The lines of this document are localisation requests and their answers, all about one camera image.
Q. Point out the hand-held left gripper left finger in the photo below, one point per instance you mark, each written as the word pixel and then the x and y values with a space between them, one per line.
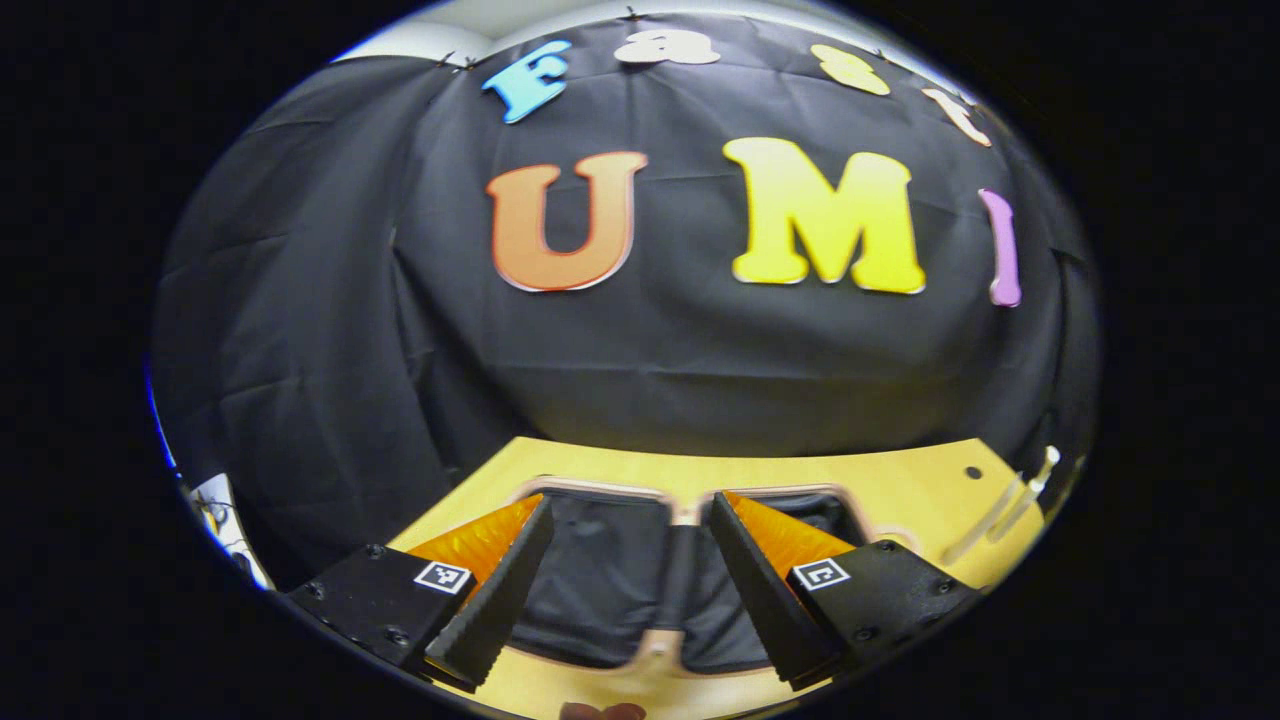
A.
pixel 500 610

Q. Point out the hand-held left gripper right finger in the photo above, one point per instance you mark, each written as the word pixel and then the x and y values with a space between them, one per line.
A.
pixel 765 600

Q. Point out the small beige suitcase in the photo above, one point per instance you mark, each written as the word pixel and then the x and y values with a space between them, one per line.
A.
pixel 600 590

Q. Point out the clear plastic bottle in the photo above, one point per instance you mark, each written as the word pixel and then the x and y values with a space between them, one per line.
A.
pixel 1010 505

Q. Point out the black backdrop cloth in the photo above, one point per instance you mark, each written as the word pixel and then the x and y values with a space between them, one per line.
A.
pixel 650 370

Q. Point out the row of black clips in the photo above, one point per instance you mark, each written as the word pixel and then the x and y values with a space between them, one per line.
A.
pixel 632 14

